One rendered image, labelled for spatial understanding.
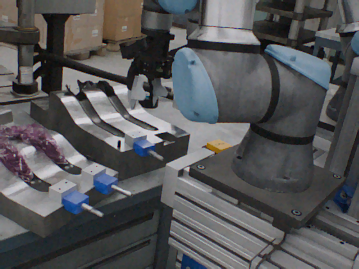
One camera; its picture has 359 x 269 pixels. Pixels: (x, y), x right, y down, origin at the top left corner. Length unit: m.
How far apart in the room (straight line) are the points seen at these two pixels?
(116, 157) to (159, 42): 0.33
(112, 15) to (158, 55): 4.83
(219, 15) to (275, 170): 0.28
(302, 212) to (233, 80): 0.24
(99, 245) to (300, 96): 0.76
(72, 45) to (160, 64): 4.13
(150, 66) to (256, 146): 0.41
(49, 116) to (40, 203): 0.51
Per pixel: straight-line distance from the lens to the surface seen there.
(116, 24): 5.87
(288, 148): 0.77
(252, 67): 0.70
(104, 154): 1.23
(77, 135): 1.33
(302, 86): 0.74
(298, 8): 5.07
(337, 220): 0.88
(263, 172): 0.78
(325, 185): 0.86
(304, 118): 0.76
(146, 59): 1.09
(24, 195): 1.04
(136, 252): 1.41
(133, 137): 1.19
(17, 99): 1.79
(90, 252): 1.28
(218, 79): 0.67
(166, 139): 1.33
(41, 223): 0.99
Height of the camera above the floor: 1.41
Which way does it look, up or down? 22 degrees down
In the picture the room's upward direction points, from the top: 9 degrees clockwise
